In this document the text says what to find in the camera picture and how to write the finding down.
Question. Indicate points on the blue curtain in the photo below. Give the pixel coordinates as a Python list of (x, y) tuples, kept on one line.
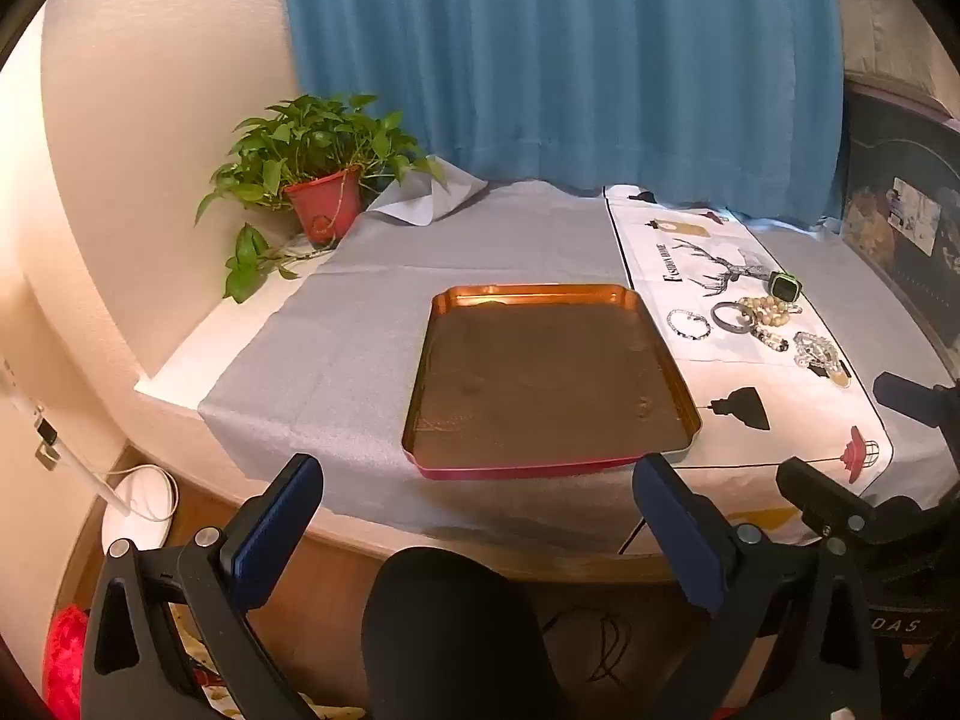
[(562, 52)]

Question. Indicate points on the grey table cloth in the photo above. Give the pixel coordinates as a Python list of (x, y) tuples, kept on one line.
[(360, 330)]

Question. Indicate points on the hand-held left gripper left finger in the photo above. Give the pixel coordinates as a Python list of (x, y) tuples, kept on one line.
[(274, 540)]

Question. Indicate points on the dark plastic storage box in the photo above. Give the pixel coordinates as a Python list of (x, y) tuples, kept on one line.
[(900, 165)]

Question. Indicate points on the green smartwatch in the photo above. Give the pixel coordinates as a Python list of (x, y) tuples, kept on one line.
[(784, 286)]

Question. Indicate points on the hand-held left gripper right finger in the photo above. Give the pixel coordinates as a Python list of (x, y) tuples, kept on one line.
[(679, 532)]

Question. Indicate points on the green plant in red pot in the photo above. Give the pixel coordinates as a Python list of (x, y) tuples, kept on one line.
[(322, 202)]

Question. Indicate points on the white floor lamp stand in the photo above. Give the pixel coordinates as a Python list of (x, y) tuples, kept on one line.
[(142, 495)]

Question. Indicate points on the grey bangle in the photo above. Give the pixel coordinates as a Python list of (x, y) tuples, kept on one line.
[(716, 315)]

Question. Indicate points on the white printed table runner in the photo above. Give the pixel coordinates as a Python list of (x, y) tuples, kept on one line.
[(750, 405)]

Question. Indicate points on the black chair back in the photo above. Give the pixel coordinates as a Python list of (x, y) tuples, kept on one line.
[(450, 637)]

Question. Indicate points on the orange metal tray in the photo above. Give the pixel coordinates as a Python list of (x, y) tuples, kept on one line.
[(540, 382)]

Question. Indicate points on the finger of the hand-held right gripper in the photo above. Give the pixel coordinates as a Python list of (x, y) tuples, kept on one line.
[(904, 394), (817, 491)]

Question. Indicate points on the red floral cloth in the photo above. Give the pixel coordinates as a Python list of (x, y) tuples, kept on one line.
[(64, 660)]

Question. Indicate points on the black plug adapter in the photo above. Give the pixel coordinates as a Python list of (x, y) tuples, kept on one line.
[(46, 446)]

